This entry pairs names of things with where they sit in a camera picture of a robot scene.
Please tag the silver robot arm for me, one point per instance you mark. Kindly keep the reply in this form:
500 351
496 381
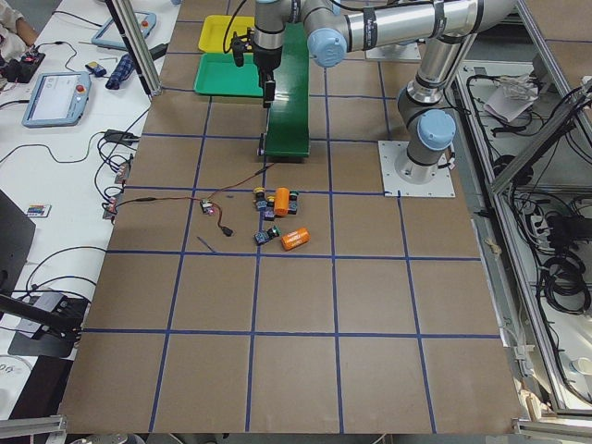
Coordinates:
431 128
333 31

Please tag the yellow push button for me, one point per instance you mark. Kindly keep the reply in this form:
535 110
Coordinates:
259 201
269 210

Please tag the green plastic tray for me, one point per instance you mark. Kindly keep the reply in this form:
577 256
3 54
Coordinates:
218 75

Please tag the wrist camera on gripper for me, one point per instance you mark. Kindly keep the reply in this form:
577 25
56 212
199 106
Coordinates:
240 45

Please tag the yellow push button lower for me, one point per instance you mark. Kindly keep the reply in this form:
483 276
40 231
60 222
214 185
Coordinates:
269 210

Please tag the yellow plastic tray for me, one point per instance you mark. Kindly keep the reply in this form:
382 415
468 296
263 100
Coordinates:
214 34

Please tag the green push button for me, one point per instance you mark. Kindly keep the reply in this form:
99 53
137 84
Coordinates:
264 236
293 205

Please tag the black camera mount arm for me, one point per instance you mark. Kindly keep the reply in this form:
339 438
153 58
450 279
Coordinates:
53 312

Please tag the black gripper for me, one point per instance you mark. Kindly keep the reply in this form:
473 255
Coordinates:
266 60

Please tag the plain orange cylinder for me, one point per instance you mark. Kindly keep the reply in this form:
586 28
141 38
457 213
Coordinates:
282 201

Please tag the teach pendant near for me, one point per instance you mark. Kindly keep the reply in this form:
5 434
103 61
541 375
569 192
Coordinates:
58 100

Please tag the blue plaid folded umbrella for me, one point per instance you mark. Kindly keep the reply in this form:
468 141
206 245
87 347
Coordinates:
121 73

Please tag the black power adapter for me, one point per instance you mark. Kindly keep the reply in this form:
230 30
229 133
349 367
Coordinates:
112 135

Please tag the yellow push button upper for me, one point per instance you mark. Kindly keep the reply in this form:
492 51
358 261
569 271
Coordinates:
259 201

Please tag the small motor controller board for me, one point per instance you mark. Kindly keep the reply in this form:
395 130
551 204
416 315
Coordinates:
207 207

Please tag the green conveyor belt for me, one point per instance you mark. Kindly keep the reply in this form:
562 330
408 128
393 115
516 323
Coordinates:
287 129

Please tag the aluminium frame post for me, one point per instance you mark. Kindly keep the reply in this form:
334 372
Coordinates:
124 16

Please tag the orange cylinder with white print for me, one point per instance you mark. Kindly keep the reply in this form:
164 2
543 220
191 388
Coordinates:
295 238

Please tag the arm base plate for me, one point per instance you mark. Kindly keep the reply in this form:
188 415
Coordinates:
401 177
395 52

